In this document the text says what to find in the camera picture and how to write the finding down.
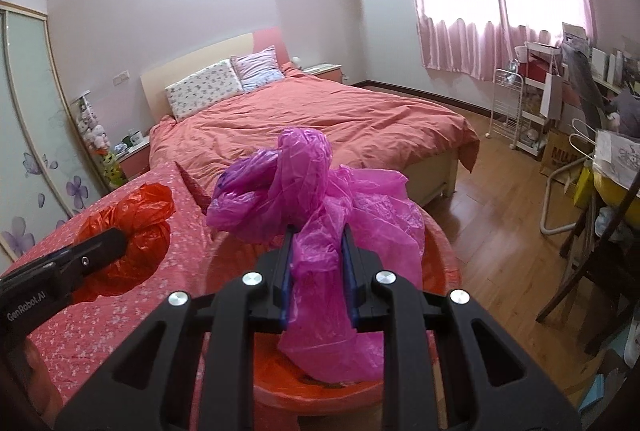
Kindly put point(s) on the person's left hand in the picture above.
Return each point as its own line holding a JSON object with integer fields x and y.
{"x": 33, "y": 374}

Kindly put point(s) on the white mug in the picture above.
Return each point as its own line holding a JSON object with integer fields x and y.
{"x": 135, "y": 138}

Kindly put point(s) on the plush toy display tube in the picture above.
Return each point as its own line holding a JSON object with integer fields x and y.
{"x": 97, "y": 143}

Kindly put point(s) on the magenta plastic bag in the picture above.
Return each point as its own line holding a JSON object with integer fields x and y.
{"x": 258, "y": 197}

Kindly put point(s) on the wardrobe with purple flowers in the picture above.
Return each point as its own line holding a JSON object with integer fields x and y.
{"x": 47, "y": 176}

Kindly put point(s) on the beige wooden headboard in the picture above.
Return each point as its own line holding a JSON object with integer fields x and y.
{"x": 156, "y": 80}

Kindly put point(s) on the white wire rack cart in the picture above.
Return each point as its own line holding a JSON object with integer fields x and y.
{"x": 527, "y": 97}

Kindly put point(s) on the cluttered desk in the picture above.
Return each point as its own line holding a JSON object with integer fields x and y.
{"x": 616, "y": 124}

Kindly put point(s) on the red floral table cloth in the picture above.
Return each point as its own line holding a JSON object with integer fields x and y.
{"x": 170, "y": 247}

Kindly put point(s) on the orange plastic laundry basket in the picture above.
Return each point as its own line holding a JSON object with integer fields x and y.
{"x": 344, "y": 378}

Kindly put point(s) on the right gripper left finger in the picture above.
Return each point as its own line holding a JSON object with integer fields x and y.
{"x": 191, "y": 361}

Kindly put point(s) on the pink left nightstand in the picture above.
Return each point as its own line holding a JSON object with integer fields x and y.
{"x": 137, "y": 160}

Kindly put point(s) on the right nightstand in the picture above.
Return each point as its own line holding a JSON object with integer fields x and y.
{"x": 326, "y": 71}

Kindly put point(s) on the bed with pink duvet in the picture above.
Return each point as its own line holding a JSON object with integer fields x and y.
{"x": 366, "y": 129}

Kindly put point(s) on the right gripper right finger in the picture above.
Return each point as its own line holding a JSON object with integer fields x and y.
{"x": 447, "y": 343}

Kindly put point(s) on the pink striped pillow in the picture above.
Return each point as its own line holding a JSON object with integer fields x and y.
{"x": 258, "y": 69}

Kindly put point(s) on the orange plastic bag front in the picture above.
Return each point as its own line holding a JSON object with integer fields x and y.
{"x": 142, "y": 217}

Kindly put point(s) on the floral white pillow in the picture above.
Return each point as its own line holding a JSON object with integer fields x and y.
{"x": 202, "y": 89}

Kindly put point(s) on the dark wooden chair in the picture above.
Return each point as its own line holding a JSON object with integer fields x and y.
{"x": 610, "y": 267}

